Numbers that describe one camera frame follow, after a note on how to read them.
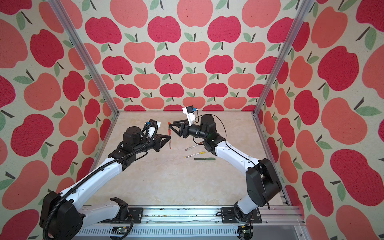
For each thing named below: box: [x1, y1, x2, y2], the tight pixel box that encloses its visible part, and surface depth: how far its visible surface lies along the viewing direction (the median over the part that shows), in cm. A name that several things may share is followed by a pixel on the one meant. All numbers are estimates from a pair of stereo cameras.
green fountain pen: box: [193, 157, 216, 160], surface depth 96 cm
